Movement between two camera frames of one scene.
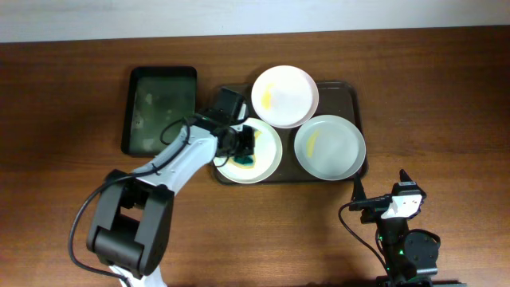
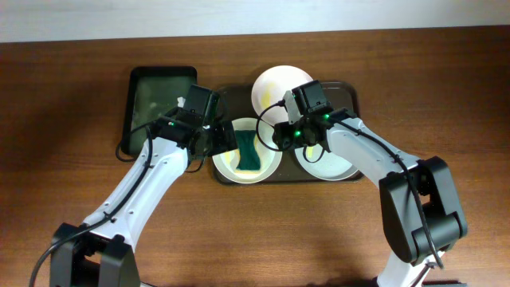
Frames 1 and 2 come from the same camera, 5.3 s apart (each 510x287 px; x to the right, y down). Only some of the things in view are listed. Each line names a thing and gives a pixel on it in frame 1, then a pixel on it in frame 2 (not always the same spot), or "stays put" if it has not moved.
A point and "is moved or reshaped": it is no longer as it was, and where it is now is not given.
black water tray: (155, 96) stays put
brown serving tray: (341, 99) stays put
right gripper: (374, 210) → (283, 132)
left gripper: (249, 148) → (225, 143)
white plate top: (284, 96) stays put
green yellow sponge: (246, 162) is moved or reshaped
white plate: (268, 153) stays put
